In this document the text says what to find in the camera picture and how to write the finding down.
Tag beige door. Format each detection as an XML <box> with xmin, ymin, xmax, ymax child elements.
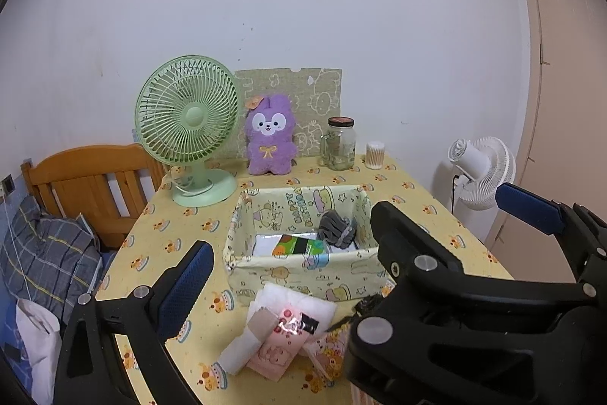
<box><xmin>483</xmin><ymin>0</ymin><xmax>607</xmax><ymax>285</ymax></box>

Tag cartoon printed fabric storage box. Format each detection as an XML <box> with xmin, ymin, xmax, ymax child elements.
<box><xmin>223</xmin><ymin>186</ymin><xmax>398</xmax><ymax>304</ymax></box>

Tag grey plaid pillow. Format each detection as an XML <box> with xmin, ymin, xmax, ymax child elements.
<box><xmin>0</xmin><ymin>196</ymin><xmax>102</xmax><ymax>330</ymax></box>

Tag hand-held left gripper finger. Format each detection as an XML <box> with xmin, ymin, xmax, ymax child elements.
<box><xmin>53</xmin><ymin>240</ymin><xmax>215</xmax><ymax>405</ymax></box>

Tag white paper roll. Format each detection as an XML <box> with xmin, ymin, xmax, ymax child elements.
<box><xmin>217</xmin><ymin>307</ymin><xmax>278</xmax><ymax>376</ymax></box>

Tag purple plush bunny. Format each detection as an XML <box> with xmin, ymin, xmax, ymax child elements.
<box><xmin>244</xmin><ymin>94</ymin><xmax>299</xmax><ymax>176</ymax></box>

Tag cotton swab container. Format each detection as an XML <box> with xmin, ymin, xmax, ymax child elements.
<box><xmin>365</xmin><ymin>141</ymin><xmax>386</xmax><ymax>170</ymax></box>

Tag yellow cartoon printed pouch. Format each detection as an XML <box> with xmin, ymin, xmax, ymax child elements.
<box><xmin>303</xmin><ymin>323</ymin><xmax>352</xmax><ymax>387</ymax></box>

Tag yellow printed tablecloth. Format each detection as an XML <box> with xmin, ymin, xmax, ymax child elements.
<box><xmin>95</xmin><ymin>151</ymin><xmax>515</xmax><ymax>405</ymax></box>

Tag green desk fan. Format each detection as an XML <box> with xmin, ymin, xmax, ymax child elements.
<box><xmin>134</xmin><ymin>54</ymin><xmax>240</xmax><ymax>209</ymax></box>

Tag white cloth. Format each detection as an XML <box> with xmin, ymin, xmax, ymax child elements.
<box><xmin>14</xmin><ymin>298</ymin><xmax>64</xmax><ymax>403</ymax></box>

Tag colourful dotted packet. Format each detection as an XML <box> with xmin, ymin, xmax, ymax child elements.
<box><xmin>271</xmin><ymin>234</ymin><xmax>333</xmax><ymax>258</ymax></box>

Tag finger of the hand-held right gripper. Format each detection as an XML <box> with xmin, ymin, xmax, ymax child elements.
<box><xmin>345</xmin><ymin>200</ymin><xmax>607</xmax><ymax>405</ymax></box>
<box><xmin>494</xmin><ymin>182</ymin><xmax>607</xmax><ymax>294</ymax></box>

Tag pink printed packet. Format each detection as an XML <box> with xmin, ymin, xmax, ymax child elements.
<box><xmin>245</xmin><ymin>303</ymin><xmax>319</xmax><ymax>383</ymax></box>

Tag white standing fan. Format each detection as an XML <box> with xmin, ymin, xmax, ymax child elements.
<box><xmin>446</xmin><ymin>136</ymin><xmax>517</xmax><ymax>211</ymax></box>

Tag white tissue pack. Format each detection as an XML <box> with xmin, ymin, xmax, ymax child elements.
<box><xmin>247</xmin><ymin>282</ymin><xmax>340</xmax><ymax>342</ymax></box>

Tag green cartoon printed board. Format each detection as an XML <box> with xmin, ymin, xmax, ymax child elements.
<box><xmin>234</xmin><ymin>67</ymin><xmax>343</xmax><ymax>161</ymax></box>

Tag glass jar with dark lid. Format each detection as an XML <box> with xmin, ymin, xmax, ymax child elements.
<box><xmin>319</xmin><ymin>117</ymin><xmax>357</xmax><ymax>171</ymax></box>

